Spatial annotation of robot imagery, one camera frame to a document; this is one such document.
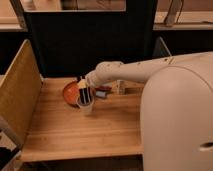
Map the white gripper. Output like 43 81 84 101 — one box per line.
77 74 98 89

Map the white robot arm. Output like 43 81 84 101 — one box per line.
85 51 213 171

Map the orange ceramic plate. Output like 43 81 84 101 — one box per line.
63 81 80 107

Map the white ceramic cup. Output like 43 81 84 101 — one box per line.
77 99 94 116

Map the red small object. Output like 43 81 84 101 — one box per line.
95 86 112 92

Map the small blue grey object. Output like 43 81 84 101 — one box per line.
95 91 107 98

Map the clear glass bottle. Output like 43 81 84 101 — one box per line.
117 80 125 95

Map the black back panel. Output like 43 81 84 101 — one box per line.
24 0 157 77

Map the yellow side panel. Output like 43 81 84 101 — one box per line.
0 40 42 148

